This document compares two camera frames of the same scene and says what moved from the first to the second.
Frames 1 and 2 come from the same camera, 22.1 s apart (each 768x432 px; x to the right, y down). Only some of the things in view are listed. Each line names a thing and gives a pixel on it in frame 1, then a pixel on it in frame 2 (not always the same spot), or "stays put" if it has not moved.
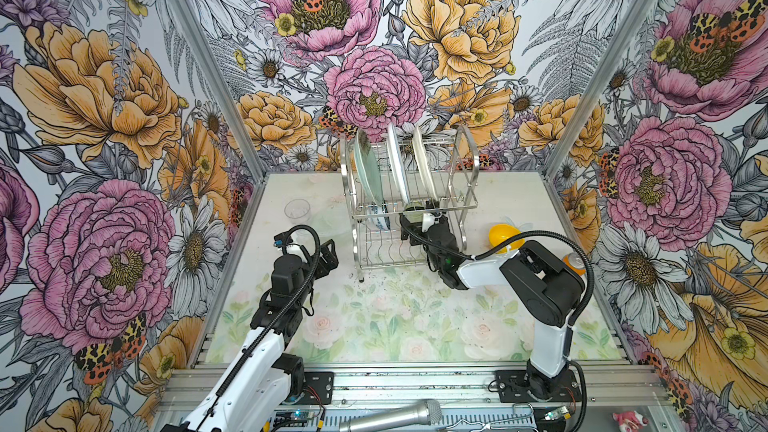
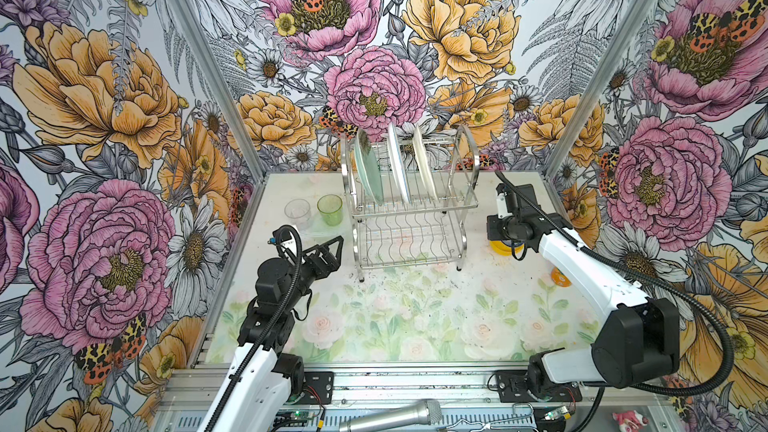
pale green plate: (367, 168) stays put
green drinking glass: (414, 211) -> (330, 206)
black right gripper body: (433, 257) -> (500, 229)
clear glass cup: (297, 210) stays put
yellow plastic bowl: (500, 233) stays put
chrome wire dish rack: (383, 178) stays put
